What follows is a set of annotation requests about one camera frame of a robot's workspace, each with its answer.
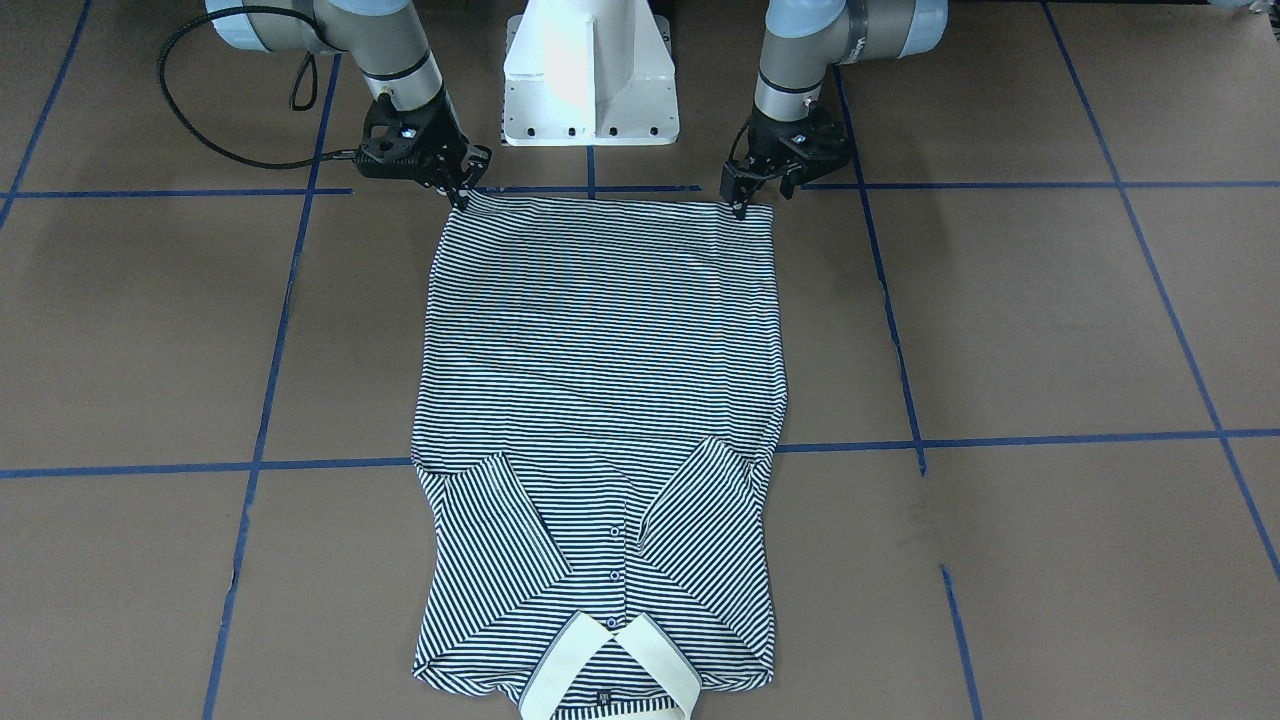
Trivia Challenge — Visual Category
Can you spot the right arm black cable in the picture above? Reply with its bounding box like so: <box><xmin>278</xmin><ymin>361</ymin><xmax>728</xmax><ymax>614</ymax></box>
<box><xmin>156</xmin><ymin>6</ymin><xmax>365</xmax><ymax>170</ymax></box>

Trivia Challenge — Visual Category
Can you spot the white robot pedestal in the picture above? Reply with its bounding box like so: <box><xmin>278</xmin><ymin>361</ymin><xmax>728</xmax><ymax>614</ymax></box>
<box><xmin>500</xmin><ymin>1</ymin><xmax>681</xmax><ymax>147</ymax></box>

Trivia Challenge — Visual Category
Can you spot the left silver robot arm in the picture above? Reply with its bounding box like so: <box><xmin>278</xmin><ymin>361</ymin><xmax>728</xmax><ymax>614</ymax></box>
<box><xmin>719</xmin><ymin>1</ymin><xmax>950</xmax><ymax>220</ymax></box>

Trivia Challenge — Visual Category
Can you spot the striped polo shirt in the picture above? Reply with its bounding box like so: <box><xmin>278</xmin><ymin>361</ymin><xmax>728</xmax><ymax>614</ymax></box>
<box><xmin>411</xmin><ymin>195</ymin><xmax>787</xmax><ymax>719</ymax></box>

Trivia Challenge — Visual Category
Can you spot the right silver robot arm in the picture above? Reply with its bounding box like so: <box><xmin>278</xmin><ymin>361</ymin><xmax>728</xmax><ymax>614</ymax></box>
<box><xmin>204</xmin><ymin>1</ymin><xmax>492</xmax><ymax>209</ymax></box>

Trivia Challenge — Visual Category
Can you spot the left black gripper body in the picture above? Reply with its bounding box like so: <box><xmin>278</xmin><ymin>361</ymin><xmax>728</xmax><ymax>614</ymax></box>
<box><xmin>719</xmin><ymin>100</ymin><xmax>852</xmax><ymax>205</ymax></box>

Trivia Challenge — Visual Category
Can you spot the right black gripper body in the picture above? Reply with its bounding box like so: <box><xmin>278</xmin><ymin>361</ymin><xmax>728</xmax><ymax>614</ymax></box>
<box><xmin>358</xmin><ymin>88</ymin><xmax>492</xmax><ymax>193</ymax></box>

